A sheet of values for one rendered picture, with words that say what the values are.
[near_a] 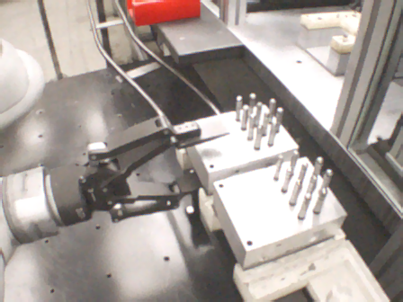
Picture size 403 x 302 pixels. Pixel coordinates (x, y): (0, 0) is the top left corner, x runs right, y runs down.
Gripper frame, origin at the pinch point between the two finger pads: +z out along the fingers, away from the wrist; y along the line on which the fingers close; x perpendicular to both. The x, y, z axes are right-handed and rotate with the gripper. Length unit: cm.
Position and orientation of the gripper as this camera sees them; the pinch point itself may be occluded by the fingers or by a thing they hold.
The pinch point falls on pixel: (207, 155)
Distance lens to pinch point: 46.0
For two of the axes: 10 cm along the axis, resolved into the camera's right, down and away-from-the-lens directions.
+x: -3.5, -6.6, 6.6
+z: 9.4, -2.6, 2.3
